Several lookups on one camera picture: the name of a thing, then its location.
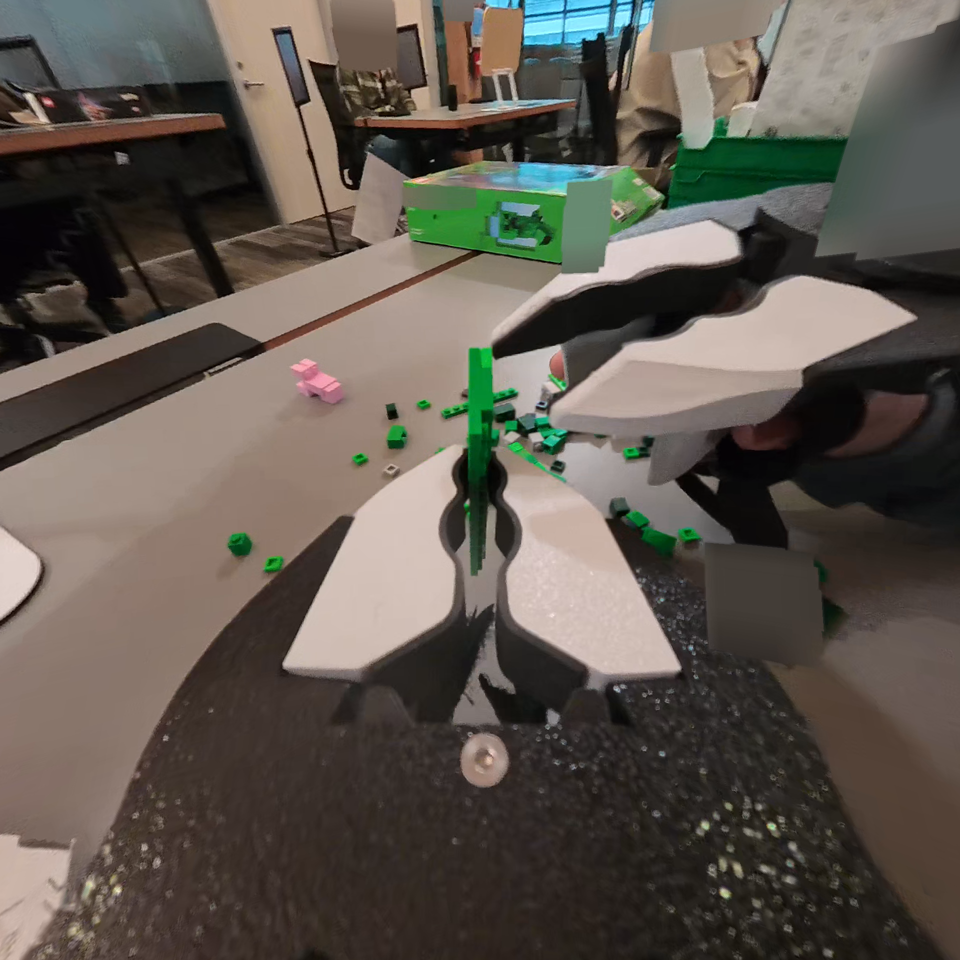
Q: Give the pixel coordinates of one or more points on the black panel on pole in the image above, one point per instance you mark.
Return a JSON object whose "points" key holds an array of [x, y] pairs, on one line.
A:
{"points": [[291, 67]]}

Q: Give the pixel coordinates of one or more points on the wooden book stand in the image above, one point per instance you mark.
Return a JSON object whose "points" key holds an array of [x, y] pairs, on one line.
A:
{"points": [[501, 45]]}

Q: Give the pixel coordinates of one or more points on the white door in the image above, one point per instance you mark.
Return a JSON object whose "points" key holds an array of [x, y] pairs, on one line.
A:
{"points": [[255, 150]]}

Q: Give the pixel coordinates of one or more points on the large green brick plate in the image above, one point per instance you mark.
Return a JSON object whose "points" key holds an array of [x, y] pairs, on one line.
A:
{"points": [[480, 420]]}

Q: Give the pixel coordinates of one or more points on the pink brick pig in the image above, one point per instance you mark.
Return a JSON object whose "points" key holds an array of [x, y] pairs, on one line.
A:
{"points": [[319, 382]]}

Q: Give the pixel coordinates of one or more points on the distant wooden desk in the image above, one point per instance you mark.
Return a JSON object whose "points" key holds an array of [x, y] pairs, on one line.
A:
{"points": [[465, 112]]}

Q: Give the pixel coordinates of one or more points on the grey wood-edged desk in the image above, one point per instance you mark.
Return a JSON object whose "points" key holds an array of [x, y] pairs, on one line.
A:
{"points": [[112, 127]]}

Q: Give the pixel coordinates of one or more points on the white book stand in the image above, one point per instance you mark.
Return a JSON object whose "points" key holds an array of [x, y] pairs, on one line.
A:
{"points": [[15, 577]]}

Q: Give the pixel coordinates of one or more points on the black office chair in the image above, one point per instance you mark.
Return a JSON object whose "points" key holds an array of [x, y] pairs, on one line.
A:
{"points": [[330, 105]]}

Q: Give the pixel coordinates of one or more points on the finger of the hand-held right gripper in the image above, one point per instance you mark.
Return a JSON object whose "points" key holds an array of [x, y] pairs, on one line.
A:
{"points": [[645, 262], [712, 367]]}

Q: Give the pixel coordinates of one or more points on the black desk strip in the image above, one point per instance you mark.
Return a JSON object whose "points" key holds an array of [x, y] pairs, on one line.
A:
{"points": [[112, 382]]}

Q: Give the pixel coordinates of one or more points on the person's right forearm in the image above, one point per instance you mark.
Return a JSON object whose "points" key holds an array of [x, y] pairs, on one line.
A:
{"points": [[900, 487]]}

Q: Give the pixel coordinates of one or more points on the scattered small green bricks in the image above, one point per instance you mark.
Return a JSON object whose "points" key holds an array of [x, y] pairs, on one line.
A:
{"points": [[240, 544]]}

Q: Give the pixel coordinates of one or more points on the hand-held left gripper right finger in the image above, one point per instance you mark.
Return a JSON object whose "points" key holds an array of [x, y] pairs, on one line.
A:
{"points": [[585, 592]]}

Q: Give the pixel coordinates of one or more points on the printed white paper bag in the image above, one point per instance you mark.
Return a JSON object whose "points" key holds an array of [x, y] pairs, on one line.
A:
{"points": [[810, 75], [30, 900]]}

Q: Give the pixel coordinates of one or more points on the white paper sheet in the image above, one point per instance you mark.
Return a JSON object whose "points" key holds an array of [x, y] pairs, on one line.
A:
{"points": [[379, 199]]}

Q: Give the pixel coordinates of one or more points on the person's right hand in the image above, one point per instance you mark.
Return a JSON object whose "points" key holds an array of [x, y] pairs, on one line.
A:
{"points": [[892, 420]]}

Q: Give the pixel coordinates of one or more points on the green storage bin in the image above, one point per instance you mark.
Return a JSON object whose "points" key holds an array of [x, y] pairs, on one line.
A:
{"points": [[750, 172]]}

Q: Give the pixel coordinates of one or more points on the red fire extinguisher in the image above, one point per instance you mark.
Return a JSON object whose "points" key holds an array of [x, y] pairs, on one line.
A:
{"points": [[475, 67]]}

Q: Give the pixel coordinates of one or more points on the green brick set box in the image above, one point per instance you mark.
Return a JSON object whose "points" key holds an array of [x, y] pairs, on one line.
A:
{"points": [[450, 225]]}

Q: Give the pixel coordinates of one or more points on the dark brick set box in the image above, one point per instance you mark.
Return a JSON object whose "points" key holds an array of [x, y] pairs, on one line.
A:
{"points": [[75, 105]]}

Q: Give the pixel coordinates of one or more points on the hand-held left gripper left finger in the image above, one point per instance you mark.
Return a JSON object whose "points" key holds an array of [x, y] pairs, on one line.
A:
{"points": [[375, 585]]}

